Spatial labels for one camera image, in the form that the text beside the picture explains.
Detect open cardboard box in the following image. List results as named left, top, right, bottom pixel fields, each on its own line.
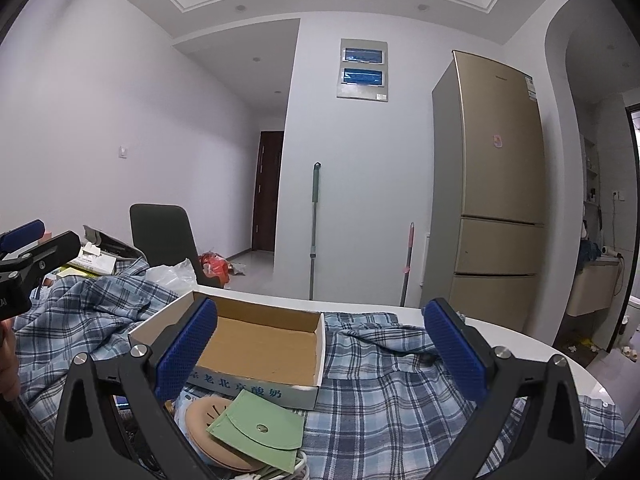
left=129, top=287, right=326, bottom=411

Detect red plastic bag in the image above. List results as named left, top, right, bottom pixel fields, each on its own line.
left=198, top=252, right=230, bottom=286

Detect white medicine box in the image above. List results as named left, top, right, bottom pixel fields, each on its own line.
left=68, top=243, right=116, bottom=276

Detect blue plaid shirt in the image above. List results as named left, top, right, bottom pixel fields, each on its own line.
left=13, top=257, right=627, bottom=480

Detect gold refrigerator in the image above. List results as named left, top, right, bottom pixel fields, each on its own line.
left=422, top=51, right=547, bottom=332

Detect black office chair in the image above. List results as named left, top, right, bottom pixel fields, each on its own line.
left=129, top=204, right=222, bottom=288

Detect beige bathroom cabinet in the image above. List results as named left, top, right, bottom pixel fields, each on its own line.
left=566, top=257, right=622, bottom=318

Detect person's left hand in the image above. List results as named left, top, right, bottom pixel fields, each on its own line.
left=0, top=318, right=21, bottom=402

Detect dark brown door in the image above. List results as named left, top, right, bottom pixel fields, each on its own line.
left=252, top=131, right=284, bottom=252

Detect clear plastic bag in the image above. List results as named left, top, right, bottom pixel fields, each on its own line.
left=144, top=259, right=198, bottom=297

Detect grey electrical panel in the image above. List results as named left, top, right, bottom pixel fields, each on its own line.
left=336, top=38, right=388, bottom=102

